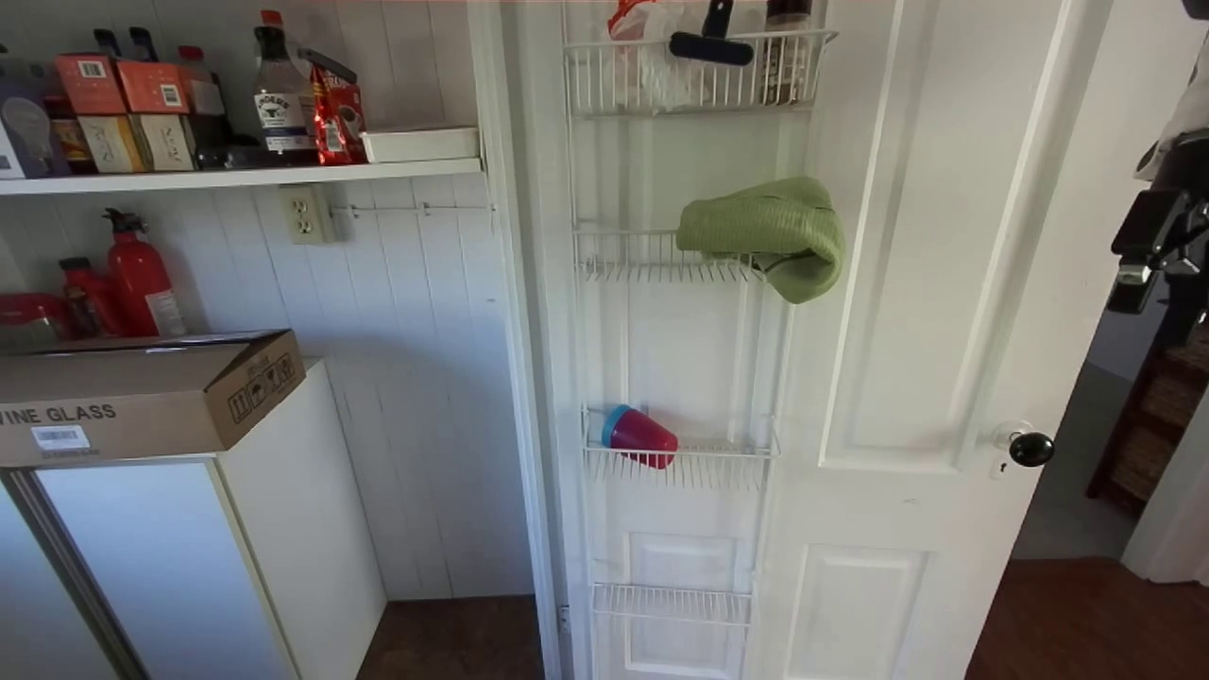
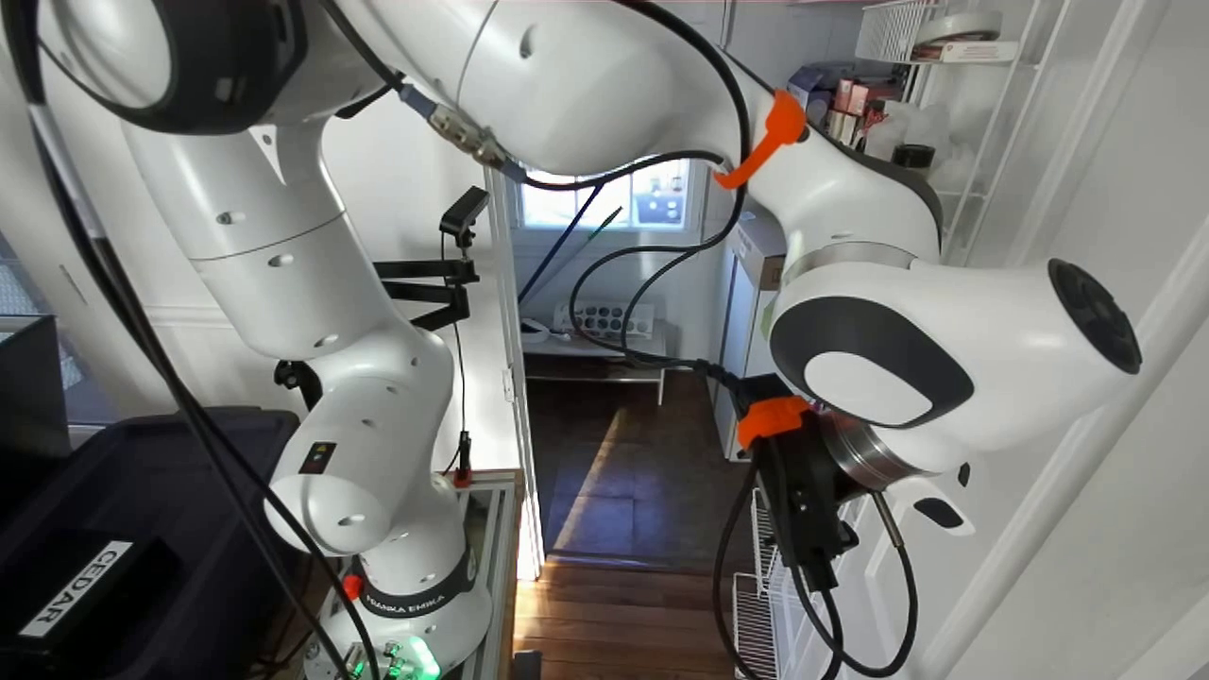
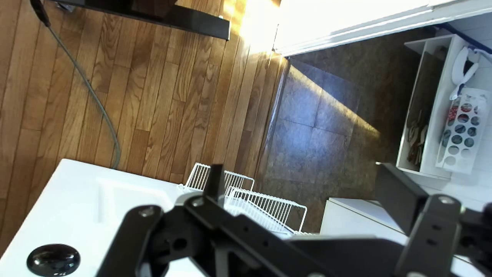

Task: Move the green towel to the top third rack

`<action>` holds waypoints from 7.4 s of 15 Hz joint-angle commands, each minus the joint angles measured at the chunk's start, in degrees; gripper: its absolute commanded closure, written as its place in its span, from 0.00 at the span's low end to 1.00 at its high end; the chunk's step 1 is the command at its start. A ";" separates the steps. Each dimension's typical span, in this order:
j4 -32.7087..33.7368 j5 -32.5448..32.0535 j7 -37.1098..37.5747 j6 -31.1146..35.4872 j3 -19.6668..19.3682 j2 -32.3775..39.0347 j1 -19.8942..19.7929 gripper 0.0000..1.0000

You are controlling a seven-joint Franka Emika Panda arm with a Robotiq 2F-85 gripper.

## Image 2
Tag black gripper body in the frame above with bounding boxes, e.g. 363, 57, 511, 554
788, 421, 866, 563

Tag white cabinet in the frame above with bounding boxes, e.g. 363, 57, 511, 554
713, 205, 788, 464

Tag white table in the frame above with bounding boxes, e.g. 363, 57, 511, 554
521, 318, 676, 407

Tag black storage case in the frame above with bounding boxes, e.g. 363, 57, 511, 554
0, 407, 319, 680

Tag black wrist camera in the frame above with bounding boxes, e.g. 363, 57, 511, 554
752, 431, 845, 598

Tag orange wrist cable clip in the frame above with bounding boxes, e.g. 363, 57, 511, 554
733, 393, 821, 454

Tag orange arm cable clip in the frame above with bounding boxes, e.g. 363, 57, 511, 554
710, 91, 811, 194

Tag white wire door rack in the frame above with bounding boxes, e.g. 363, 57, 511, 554
855, 0, 1063, 256

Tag black camera on stand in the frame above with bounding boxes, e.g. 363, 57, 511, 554
373, 185, 490, 334

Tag thick black cable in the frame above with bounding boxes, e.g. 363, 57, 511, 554
0, 0, 380, 680

